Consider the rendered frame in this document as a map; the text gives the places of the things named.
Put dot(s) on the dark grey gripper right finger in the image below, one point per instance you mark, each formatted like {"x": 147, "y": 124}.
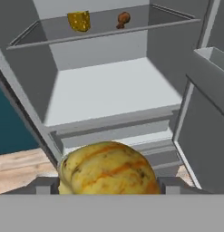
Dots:
{"x": 173, "y": 185}

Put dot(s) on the grey fridge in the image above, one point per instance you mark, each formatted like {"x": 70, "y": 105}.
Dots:
{"x": 95, "y": 81}

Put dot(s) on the yellow cheese wedge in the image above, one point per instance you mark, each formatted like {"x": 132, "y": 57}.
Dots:
{"x": 79, "y": 21}

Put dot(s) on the brown chicken drumstick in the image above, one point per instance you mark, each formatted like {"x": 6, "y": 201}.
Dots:
{"x": 122, "y": 19}

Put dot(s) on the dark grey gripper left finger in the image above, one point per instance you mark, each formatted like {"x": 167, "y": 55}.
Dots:
{"x": 43, "y": 185}

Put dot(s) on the grey fridge door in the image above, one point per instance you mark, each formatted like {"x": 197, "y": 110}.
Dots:
{"x": 203, "y": 114}

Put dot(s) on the glass fridge shelf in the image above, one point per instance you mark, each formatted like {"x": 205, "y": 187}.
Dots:
{"x": 101, "y": 27}

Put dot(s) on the yellow orange squash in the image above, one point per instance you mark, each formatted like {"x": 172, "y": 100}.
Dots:
{"x": 108, "y": 169}

